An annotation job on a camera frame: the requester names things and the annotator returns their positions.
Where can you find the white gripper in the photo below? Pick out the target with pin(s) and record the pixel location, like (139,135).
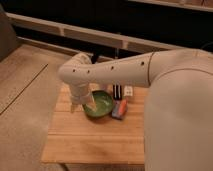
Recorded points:
(81,94)

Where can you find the orange pepper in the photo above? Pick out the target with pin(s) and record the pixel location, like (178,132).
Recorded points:
(122,107)

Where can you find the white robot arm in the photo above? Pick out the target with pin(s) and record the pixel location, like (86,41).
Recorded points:
(178,111)

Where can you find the green bowl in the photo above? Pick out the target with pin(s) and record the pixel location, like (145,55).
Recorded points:
(104,104)

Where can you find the wooden table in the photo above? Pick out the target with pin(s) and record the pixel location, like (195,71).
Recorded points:
(74,138)

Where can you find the blue sponge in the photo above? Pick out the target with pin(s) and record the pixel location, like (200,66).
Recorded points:
(115,113)

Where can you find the black striped block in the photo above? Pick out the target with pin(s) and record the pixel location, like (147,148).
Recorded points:
(117,92)

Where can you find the white window frame rail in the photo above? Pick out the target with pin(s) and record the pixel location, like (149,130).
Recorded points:
(89,35)

